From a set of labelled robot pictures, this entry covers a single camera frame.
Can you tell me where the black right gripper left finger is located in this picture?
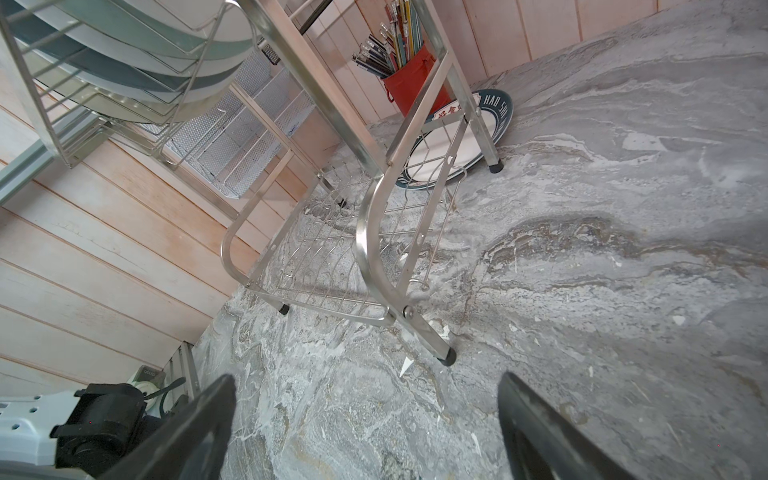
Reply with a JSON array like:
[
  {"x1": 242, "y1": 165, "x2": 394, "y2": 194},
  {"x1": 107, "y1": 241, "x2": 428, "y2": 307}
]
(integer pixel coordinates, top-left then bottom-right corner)
[{"x1": 100, "y1": 374, "x2": 237, "y2": 480}]

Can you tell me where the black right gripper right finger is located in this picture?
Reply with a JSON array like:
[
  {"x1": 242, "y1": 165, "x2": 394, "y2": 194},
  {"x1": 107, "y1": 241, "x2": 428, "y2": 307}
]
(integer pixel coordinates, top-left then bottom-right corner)
[{"x1": 497, "y1": 372, "x2": 633, "y2": 479}]

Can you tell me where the stainless steel dish rack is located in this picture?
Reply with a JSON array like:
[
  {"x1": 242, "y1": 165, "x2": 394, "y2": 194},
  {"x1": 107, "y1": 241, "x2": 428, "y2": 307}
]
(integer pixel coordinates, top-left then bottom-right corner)
[{"x1": 1, "y1": 1, "x2": 512, "y2": 365}]

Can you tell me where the white green clover plate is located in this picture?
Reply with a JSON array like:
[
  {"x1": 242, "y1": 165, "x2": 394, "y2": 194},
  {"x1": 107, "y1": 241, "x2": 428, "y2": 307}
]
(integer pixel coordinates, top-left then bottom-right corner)
[{"x1": 10, "y1": 8, "x2": 244, "y2": 105}]

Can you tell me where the light blue flower plate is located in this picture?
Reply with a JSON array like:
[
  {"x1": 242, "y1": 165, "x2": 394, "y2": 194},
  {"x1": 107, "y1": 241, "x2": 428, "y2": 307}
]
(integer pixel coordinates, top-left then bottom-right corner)
[{"x1": 16, "y1": 1, "x2": 253, "y2": 73}]

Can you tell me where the large teal plate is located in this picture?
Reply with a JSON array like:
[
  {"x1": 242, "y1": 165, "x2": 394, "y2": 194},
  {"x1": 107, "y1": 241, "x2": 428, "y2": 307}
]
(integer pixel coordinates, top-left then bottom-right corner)
[{"x1": 35, "y1": 72, "x2": 176, "y2": 124}]

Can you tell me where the orange sunburst plate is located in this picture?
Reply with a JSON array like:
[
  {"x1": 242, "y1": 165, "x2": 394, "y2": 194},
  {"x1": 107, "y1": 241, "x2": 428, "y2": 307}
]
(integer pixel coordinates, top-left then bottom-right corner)
[{"x1": 126, "y1": 0, "x2": 252, "y2": 42}]

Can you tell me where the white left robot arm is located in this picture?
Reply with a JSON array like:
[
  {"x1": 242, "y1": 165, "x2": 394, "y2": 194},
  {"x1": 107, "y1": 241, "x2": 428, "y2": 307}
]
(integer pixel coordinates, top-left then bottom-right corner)
[{"x1": 1, "y1": 377, "x2": 186, "y2": 478}]

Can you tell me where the green rim lettered plate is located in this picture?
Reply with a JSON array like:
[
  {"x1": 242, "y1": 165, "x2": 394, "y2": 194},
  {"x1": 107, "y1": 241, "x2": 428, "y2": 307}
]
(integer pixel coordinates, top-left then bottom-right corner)
[{"x1": 395, "y1": 88, "x2": 515, "y2": 191}]

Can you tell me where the red pen holder cup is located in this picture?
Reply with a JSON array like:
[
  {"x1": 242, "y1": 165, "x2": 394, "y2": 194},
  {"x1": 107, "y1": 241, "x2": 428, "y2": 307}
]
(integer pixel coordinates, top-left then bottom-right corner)
[{"x1": 382, "y1": 46, "x2": 435, "y2": 116}]

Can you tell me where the bundle of pens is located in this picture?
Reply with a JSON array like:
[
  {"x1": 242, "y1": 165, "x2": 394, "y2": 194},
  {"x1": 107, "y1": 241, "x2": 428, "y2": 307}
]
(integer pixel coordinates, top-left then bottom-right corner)
[{"x1": 353, "y1": 0, "x2": 432, "y2": 80}]

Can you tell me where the white wire mesh shelf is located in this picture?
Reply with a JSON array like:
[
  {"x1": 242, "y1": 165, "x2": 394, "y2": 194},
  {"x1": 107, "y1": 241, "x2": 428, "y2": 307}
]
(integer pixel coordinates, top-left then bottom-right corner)
[{"x1": 166, "y1": 51, "x2": 315, "y2": 199}]

